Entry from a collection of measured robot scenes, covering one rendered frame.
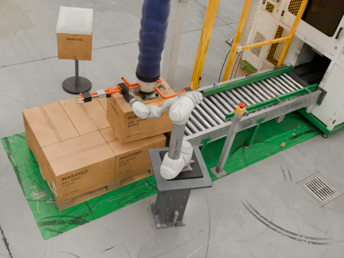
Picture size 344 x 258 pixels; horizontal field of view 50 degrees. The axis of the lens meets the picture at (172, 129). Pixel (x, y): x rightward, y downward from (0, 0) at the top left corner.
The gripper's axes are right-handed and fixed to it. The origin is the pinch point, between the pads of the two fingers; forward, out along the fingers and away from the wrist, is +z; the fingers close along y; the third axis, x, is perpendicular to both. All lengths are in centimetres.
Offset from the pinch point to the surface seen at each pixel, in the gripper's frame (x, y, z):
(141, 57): 16.0, -31.1, -2.0
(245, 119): 146, 60, -34
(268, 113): 186, 66, -33
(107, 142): -12, 65, 2
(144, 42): 15.5, -46.6, -4.4
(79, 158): -46, 65, -7
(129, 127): 0.3, 33.2, -17.9
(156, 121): 29.1, 33.4, -20.0
